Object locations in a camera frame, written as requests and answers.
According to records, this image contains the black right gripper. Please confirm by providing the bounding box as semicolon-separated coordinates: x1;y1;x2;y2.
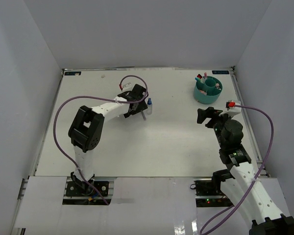
197;107;234;148

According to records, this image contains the small blue-capped spray bottle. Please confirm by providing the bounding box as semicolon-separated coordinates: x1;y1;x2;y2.
147;98;152;115

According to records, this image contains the purple clear-capped pen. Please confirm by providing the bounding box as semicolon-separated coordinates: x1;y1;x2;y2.
141;111;147;121

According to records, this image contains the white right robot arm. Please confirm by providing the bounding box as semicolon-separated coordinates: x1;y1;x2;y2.
197;101;294;235

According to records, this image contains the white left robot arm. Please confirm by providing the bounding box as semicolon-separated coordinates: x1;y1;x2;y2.
68;84;147;195

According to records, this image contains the teal round divided organizer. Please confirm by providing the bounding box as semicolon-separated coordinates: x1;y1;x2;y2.
193;76;223;104

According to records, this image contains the right blue table label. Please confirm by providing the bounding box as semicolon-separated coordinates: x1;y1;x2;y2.
212;70;229;74

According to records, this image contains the blue table label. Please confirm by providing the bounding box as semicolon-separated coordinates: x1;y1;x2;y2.
212;70;229;74
64;71;81;76

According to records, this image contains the left blue table label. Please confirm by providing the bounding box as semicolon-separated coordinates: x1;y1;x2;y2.
64;71;81;76

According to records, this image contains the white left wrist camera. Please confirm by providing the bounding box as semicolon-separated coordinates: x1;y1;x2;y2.
119;82;133;92

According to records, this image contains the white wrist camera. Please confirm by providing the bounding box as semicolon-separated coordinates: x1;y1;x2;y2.
119;82;133;92
219;100;241;118

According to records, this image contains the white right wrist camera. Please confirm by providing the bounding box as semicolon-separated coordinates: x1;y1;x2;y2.
219;100;241;118

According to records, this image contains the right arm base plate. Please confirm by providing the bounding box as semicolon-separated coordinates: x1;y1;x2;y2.
190;179;233;208

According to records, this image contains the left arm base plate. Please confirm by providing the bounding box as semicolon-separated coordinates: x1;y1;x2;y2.
62;181;113;206

